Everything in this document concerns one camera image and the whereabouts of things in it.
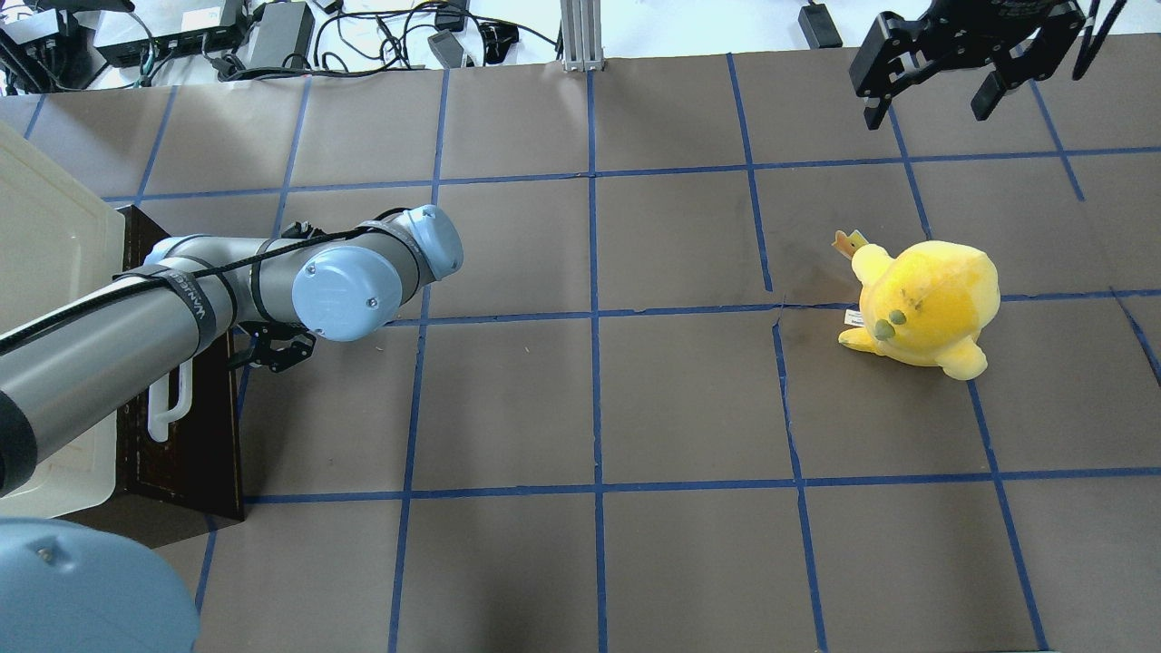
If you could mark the black power adapter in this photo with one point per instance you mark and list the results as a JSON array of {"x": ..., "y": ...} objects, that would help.
[{"x": 818, "y": 27}]

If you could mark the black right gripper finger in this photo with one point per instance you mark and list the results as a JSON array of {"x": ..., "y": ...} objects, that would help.
[
  {"x": 1019, "y": 61},
  {"x": 898, "y": 54}
]

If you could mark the dark wooden drawer front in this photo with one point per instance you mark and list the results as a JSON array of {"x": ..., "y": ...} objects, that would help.
[{"x": 184, "y": 487}]

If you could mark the aluminium frame post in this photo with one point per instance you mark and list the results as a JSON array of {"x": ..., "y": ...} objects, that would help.
[{"x": 582, "y": 49}]

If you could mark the black network switch box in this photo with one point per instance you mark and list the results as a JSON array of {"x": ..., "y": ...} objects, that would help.
[{"x": 124, "y": 39}]

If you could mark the white plastic drawer handle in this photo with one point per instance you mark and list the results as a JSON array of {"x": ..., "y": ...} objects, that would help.
[{"x": 169, "y": 401}]

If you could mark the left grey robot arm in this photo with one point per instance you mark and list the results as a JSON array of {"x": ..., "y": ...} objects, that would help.
[{"x": 70, "y": 588}]

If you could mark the yellow plush dinosaur toy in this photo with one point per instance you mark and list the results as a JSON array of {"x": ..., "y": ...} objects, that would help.
[{"x": 926, "y": 306}]

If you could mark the cream plastic cabinet body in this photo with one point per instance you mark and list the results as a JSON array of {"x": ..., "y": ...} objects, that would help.
[{"x": 59, "y": 241}]

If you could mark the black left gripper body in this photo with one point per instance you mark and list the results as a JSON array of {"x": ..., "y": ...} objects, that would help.
[{"x": 275, "y": 349}]

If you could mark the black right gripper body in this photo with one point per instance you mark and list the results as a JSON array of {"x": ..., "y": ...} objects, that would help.
[{"x": 969, "y": 27}]

